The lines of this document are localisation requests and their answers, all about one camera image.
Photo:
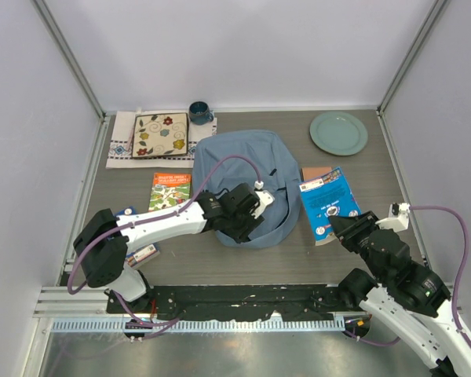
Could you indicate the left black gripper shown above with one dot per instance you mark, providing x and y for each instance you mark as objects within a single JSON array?
[{"x": 239, "y": 236}]

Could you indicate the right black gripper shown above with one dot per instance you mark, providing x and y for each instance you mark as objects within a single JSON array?
[{"x": 347, "y": 228}]

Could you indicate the blue paperback book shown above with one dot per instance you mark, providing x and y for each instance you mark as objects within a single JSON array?
[{"x": 327, "y": 195}]

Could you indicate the blue fabric backpack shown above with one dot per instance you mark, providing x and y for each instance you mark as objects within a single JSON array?
[{"x": 279, "y": 171}]

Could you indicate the orange treehouse book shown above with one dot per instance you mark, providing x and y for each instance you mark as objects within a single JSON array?
[{"x": 169, "y": 190}]

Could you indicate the blue cartoon book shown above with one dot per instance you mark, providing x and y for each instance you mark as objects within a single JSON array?
[{"x": 143, "y": 254}]

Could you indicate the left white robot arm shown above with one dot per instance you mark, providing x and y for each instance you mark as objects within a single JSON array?
[{"x": 102, "y": 246}]

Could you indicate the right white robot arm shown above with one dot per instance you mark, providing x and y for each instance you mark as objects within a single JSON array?
[{"x": 407, "y": 297}]

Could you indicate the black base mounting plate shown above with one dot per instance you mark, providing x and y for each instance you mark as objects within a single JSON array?
[{"x": 294, "y": 302}]

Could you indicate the teal round plate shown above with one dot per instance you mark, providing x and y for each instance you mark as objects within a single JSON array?
[{"x": 338, "y": 133}]

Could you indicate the dark blue ceramic mug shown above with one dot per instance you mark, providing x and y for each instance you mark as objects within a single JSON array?
[{"x": 199, "y": 113}]

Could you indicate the floral square tile plate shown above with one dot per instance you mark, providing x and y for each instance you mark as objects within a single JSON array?
[{"x": 160, "y": 135}]

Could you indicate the white patterned cloth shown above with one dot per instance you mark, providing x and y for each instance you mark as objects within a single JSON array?
[{"x": 202, "y": 145}]

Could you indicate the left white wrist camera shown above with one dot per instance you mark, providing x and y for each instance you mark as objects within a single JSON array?
[{"x": 264, "y": 199}]

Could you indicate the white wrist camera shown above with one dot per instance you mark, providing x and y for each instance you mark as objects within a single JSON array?
[
  {"x": 398, "y": 219},
  {"x": 264, "y": 199}
]

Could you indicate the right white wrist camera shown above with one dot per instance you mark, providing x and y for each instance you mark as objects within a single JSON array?
[{"x": 398, "y": 219}]

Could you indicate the white slotted cable duct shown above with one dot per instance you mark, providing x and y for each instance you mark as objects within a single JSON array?
[{"x": 274, "y": 324}]

